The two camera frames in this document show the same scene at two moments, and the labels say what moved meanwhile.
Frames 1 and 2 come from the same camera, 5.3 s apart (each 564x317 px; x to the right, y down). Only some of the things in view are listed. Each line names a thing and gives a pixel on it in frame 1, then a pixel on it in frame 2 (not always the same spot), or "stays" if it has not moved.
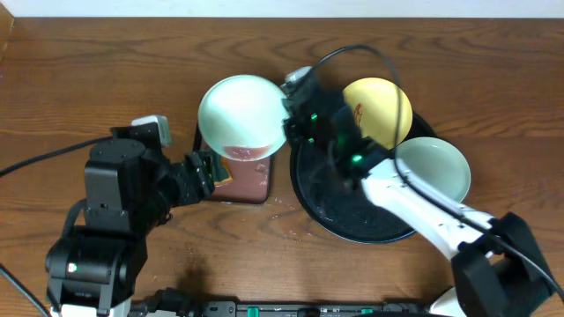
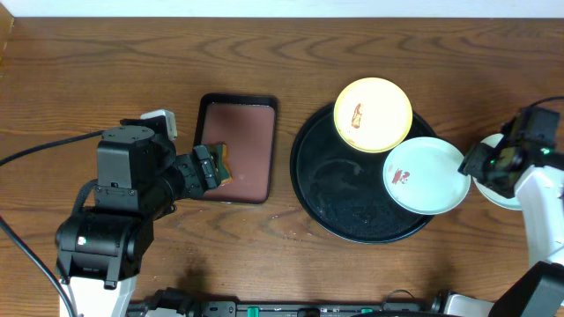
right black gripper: (295, 136) -> (473, 162)
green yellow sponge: (223, 171) stays
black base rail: (174, 302) stays
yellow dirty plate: (374, 104) stays
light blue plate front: (242, 117) -> (493, 195)
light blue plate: (434, 165) stays
